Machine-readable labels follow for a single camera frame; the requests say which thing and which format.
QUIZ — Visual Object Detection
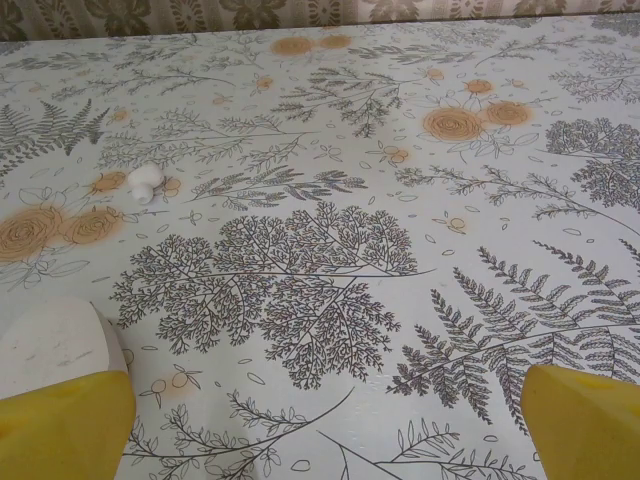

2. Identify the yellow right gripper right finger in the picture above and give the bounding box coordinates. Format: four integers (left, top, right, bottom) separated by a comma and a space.
522, 363, 640, 480

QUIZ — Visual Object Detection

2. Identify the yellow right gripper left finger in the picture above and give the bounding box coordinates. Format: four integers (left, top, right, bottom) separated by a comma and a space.
0, 368, 137, 480

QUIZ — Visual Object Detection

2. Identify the floral patterned table cover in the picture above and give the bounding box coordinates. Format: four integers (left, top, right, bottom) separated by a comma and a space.
0, 14, 640, 480

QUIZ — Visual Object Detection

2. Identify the white wireless earbud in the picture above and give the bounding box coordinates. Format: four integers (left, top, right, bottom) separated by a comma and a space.
126, 163, 167, 205

